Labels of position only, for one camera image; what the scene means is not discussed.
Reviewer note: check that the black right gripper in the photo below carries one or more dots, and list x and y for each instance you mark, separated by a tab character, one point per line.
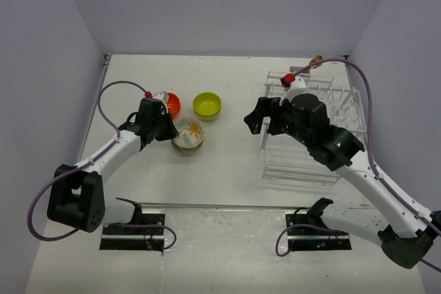
267	107

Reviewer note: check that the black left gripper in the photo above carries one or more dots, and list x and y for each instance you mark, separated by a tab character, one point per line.
171	131

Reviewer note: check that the yellow floral white bowl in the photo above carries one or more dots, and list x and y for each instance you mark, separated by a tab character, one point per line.
189	129

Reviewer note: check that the teal patterned white bowl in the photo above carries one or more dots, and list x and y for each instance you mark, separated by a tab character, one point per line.
186	149

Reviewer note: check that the orange bowl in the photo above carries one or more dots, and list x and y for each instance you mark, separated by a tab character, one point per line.
173	96
174	107

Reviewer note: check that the green bowl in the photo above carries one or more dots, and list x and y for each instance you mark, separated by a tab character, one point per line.
207	97
207	111

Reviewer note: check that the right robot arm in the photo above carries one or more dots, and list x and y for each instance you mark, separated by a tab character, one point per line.
403	229

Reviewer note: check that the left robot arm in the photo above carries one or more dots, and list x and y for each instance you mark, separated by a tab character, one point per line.
77	195

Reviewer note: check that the gold spoon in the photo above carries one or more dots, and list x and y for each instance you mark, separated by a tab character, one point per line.
316	61

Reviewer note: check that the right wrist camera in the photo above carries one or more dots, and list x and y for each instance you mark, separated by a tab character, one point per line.
293	86

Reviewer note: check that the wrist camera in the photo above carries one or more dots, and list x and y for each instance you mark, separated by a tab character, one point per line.
293	86
164	98

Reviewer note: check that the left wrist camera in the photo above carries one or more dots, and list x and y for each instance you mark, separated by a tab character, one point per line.
164	98

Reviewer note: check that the white wire dish rack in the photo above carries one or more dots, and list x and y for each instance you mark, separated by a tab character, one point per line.
326	114

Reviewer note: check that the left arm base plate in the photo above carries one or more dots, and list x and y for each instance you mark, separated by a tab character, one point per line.
135	239

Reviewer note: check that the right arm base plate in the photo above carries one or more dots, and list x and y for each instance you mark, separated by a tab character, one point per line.
308	239

